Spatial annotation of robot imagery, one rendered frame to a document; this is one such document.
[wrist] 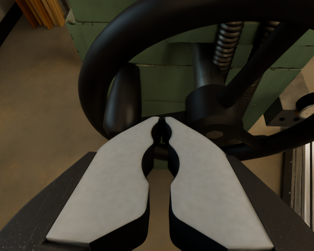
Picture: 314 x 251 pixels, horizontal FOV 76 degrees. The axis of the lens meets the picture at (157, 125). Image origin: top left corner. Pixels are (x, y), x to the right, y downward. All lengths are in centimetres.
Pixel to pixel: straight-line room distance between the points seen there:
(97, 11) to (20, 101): 118
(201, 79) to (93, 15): 21
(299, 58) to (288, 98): 13
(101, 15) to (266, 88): 37
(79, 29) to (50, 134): 93
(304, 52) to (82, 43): 40
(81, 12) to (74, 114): 95
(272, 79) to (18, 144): 121
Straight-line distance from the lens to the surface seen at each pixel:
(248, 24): 26
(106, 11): 36
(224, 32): 24
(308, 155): 103
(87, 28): 39
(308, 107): 50
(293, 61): 47
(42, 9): 186
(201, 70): 26
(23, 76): 162
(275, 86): 52
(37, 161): 123
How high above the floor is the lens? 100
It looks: 61 degrees down
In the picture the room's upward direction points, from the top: straight up
